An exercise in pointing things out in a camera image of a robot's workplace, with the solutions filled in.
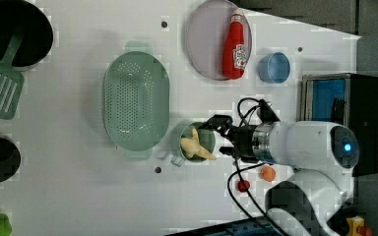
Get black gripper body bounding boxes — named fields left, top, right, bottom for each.
left=222, top=126, right=259, bottom=163

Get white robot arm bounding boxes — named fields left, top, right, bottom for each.
left=201, top=114, right=360, bottom=236

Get green oval colander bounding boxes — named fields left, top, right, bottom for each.
left=102, top=41, right=170, bottom=161

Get red plush ketchup bottle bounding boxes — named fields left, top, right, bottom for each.
left=221, top=9, right=247, bottom=80

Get black toaster oven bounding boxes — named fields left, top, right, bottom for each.
left=300, top=73, right=378, bottom=177

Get grey round plate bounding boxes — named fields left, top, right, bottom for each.
left=185, top=0, right=252, bottom=80

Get green slotted spatula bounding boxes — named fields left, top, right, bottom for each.
left=0, top=29, right=25, bottom=120

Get black cylindrical container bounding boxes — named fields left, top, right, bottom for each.
left=0, top=0, right=54, bottom=71

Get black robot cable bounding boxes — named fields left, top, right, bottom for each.
left=226, top=96, right=289, bottom=236

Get small red plush fruit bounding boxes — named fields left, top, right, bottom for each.
left=237, top=180, right=250, bottom=193

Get green mug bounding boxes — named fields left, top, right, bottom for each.
left=170, top=121, right=217, bottom=167

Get blue crate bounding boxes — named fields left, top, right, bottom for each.
left=167, top=218, right=282, bottom=236

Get orange plush fruit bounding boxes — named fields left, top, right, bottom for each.
left=260, top=166, right=276, bottom=182

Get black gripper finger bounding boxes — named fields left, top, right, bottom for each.
left=219, top=147, right=239, bottom=159
left=200, top=114, right=233, bottom=136

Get blue cup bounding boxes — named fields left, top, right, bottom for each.
left=258, top=52, right=290, bottom=84

